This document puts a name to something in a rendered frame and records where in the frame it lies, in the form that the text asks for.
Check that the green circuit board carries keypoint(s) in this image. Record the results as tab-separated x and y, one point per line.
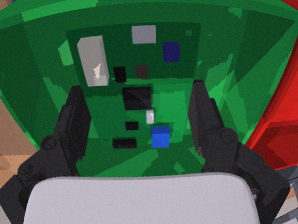
149	71

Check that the green bin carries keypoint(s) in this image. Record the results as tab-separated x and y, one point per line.
241	57

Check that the red open-top bin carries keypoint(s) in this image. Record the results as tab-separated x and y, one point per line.
278	137

